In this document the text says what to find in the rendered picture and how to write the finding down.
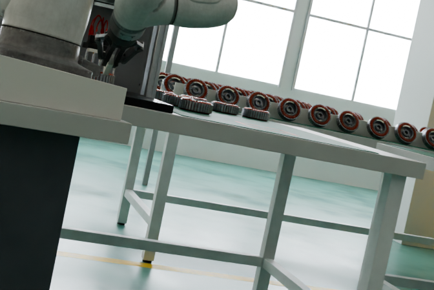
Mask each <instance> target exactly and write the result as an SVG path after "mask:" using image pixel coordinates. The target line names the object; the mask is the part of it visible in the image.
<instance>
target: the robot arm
mask: <svg viewBox="0 0 434 290"><path fill-rule="evenodd" d="M93 4H94V0H0V17H3V22H2V25H1V29H0V55H3V56H7V57H12V58H15V59H19V60H22V61H27V62H29V63H34V64H37V65H41V66H44V67H48V68H53V69H56V70H60V71H63V72H68V73H71V74H75V75H79V76H83V77H86V78H90V79H91V78H92V76H96V77H98V76H99V75H100V72H101V66H99V65H97V64H95V63H93V62H90V61H88V60H86V59H83V56H80V55H79V51H80V46H81V42H82V40H83V36H84V34H85V31H86V29H87V25H88V22H89V19H90V15H91V11H92V7H93ZM237 10H238V0H115V2H114V10H113V13H112V15H111V17H110V27H109V29H108V30H107V31H106V32H105V33H104V34H101V33H100V32H96V35H95V42H96V44H97V46H98V59H102V66H103V75H104V76H108V75H109V73H110V71H111V69H112V68H116V67H118V63H121V64H123V65H124V64H126V63H127V62H128V61H129V60H131V59H132V58H133V57H134V56H135V55H136V54H137V53H139V52H142V51H143V46H144V42H143V41H138V39H139V38H140V37H141V36H142V35H143V33H144V31H145V30H146V28H147V27H150V26H157V25H173V26H179V27H183V28H215V27H219V26H223V25H226V24H227V23H229V22H230V21H231V20H232V19H233V18H234V17H235V15H236V13H237ZM104 39H105V40H106V41H107V43H108V44H109V45H108V48H107V50H106V51H105V52H104V51H103V42H104ZM116 48H118V49H117V51H116V53H115V55H114V54H112V53H113V51H115V49H116ZM127 48H129V49H128V50H127V51H126V52H125V50H126V49H127ZM124 52H125V53H124Z"/></svg>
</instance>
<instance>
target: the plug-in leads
mask: <svg viewBox="0 0 434 290"><path fill-rule="evenodd" d="M97 17H100V20H99V22H100V21H101V32H100V33H101V34H104V27H105V23H106V22H107V29H106V31H107V30H108V21H107V20H106V21H105V23H104V17H103V19H102V18H101V16H100V15H97V16H96V17H95V18H94V19H93V20H92V22H91V25H90V29H89V33H88V34H89V35H94V23H95V20H96V19H97ZM99 22H98V24H97V27H96V32H97V31H98V25H99ZM92 23H93V25H92ZM96 32H95V35H96Z"/></svg>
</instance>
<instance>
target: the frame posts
mask: <svg viewBox="0 0 434 290"><path fill-rule="evenodd" d="M168 31H169V25H157V26H152V29H151V33H150V39H149V44H148V48H147V54H146V58H145V64H144V67H143V73H142V77H141V83H140V87H139V93H138V94H141V95H144V96H145V97H149V98H155V95H156V89H157V86H158V80H159V76H160V70H161V64H162V60H163V54H164V51H165V45H166V41H167V35H168Z"/></svg>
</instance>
